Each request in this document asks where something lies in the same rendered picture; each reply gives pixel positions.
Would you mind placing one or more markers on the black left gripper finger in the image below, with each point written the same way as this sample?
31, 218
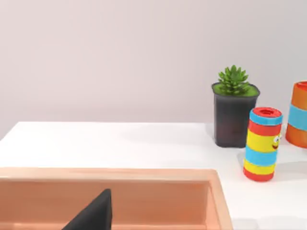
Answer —
99, 213

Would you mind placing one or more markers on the shallow salmon-coloured box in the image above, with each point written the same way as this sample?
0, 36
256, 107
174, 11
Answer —
153, 191

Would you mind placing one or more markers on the green plant in black pot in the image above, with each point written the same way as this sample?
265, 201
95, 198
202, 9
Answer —
233, 115

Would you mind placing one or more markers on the red yellow blue striped can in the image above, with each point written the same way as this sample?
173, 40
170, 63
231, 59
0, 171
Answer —
261, 146

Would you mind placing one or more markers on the orange and blue striped cup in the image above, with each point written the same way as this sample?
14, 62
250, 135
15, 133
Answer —
297, 115

